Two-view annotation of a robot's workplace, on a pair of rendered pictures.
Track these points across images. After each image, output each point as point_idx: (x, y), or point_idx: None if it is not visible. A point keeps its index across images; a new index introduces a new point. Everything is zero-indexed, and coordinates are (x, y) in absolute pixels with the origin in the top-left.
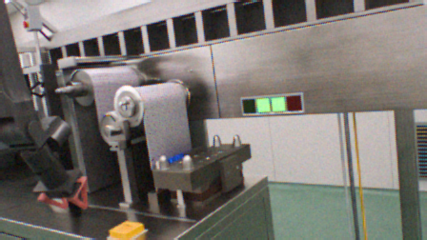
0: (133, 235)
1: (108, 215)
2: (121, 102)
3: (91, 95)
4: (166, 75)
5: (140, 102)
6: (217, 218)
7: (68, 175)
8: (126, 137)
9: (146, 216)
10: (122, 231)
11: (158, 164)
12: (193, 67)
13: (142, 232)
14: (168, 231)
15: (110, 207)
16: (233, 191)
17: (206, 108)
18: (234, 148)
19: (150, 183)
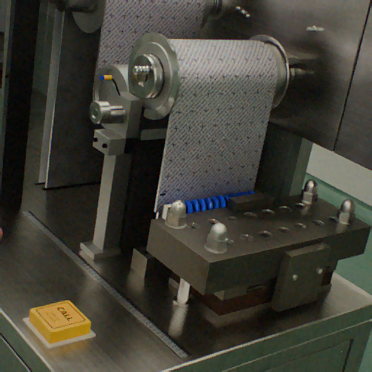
0: (66, 338)
1: (50, 262)
2: (138, 68)
3: (99, 17)
4: (264, 14)
5: (174, 81)
6: (232, 362)
7: None
8: (128, 134)
9: (110, 298)
10: (48, 325)
11: (167, 211)
12: (322, 24)
13: (83, 338)
14: (126, 358)
15: (63, 242)
16: (290, 313)
17: (314, 118)
18: (335, 226)
19: (148, 226)
